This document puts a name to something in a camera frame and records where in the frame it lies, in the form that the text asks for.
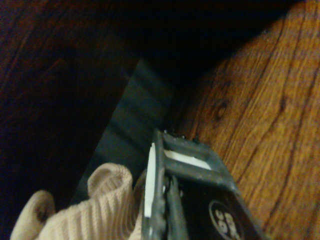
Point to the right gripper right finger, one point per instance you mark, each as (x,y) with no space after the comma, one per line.
(185,147)

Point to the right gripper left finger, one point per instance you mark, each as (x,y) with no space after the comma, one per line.
(152,200)

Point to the beige shoe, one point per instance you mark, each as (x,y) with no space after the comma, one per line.
(100,215)

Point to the brown shoe rack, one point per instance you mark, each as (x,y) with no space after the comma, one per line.
(262,100)

